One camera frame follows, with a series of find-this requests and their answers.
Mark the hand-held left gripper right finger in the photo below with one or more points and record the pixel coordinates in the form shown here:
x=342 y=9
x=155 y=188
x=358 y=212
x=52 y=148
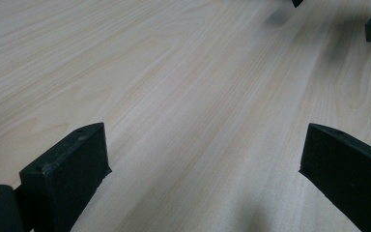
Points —
x=348 y=170

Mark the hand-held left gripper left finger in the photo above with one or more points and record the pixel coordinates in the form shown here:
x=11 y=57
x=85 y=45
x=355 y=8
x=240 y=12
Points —
x=71 y=167

